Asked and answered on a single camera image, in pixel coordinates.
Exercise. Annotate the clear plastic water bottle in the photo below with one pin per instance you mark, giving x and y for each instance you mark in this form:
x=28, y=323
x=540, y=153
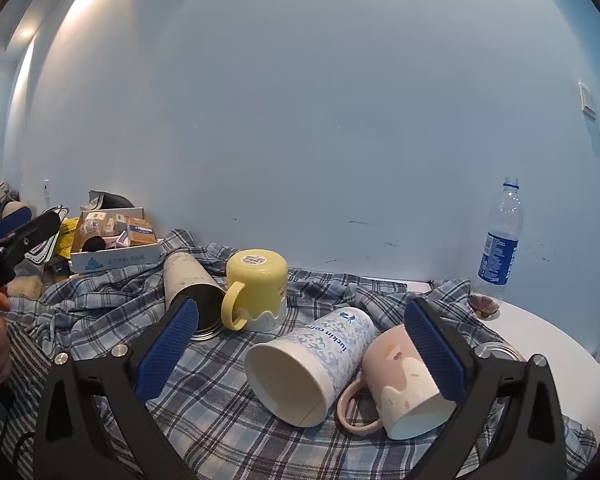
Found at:
x=500, y=255

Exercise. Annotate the pink mug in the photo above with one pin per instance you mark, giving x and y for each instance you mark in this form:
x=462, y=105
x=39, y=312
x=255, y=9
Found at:
x=395, y=375

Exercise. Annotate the orange and blue small carton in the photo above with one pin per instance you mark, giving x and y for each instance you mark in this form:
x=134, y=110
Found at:
x=140, y=232

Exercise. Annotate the white wall switch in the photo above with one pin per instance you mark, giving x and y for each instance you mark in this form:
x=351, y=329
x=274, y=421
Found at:
x=588, y=100

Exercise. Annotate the beige metal tumbler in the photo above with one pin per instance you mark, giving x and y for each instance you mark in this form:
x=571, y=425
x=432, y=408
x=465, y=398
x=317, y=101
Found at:
x=185, y=275

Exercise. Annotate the yellow mug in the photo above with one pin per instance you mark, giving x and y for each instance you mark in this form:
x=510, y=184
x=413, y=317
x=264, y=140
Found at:
x=260, y=280

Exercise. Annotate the white wall socket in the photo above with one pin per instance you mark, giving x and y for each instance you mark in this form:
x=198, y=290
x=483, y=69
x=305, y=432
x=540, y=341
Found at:
x=46, y=187

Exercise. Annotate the silver metal cup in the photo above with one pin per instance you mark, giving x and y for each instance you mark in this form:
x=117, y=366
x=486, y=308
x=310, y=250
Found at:
x=500, y=349

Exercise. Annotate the beige furry item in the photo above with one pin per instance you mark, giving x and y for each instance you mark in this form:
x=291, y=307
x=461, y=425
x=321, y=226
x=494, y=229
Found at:
x=25, y=287

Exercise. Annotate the white cardboard box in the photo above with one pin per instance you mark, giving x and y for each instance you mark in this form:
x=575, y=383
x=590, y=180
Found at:
x=115, y=260

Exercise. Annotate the grey backpack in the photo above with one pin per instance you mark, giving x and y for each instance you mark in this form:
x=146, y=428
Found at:
x=2, y=200

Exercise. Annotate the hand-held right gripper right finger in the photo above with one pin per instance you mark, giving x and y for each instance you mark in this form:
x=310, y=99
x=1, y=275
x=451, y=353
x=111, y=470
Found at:
x=437, y=355

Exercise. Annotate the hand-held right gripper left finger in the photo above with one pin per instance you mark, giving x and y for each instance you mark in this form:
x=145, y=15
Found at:
x=167, y=355

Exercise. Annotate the yellow packet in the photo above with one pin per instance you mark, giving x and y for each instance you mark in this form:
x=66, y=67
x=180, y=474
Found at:
x=69, y=232

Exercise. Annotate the blue plaid cloth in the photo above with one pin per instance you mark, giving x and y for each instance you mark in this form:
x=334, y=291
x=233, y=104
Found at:
x=205, y=410

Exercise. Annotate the dark bag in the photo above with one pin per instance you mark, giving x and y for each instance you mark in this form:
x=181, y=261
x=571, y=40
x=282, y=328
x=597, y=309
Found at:
x=107, y=199

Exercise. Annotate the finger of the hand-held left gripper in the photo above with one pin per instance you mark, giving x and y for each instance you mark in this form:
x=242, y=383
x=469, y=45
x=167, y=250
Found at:
x=37, y=230
x=11, y=223

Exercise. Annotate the blue patterned paper cup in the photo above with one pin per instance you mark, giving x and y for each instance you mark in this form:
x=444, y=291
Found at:
x=320, y=350

